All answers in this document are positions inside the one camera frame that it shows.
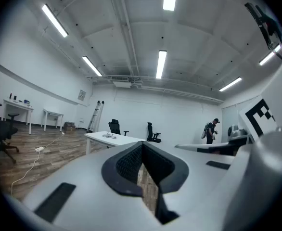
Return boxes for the large white work table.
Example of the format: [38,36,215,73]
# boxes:
[84,130,146,155]

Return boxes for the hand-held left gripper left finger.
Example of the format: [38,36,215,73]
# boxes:
[23,141,162,231]

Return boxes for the white power cable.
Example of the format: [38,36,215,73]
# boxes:
[42,131,65,150]
[11,150,41,195]

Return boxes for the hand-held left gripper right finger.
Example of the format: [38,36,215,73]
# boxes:
[143,141,237,231]

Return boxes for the grey dome camera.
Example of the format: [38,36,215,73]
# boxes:
[227,124,248,144]

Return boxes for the grey wall electrical panel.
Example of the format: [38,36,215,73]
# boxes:
[77,89,88,102]

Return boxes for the long white side table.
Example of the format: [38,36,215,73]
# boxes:
[2,99,35,135]

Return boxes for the white door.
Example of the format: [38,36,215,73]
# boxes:
[221,104,239,143]

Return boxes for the grey aluminium ladder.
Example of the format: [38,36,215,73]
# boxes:
[86,100,105,133]

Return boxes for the small white table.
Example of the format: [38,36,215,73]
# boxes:
[43,108,64,132]

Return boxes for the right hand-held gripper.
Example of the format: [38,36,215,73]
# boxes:
[174,55,282,231]

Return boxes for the white ceiling air conditioner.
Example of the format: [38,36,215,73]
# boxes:
[111,75,132,89]

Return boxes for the white ceiling pipes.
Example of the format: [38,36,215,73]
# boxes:
[131,79,225,103]

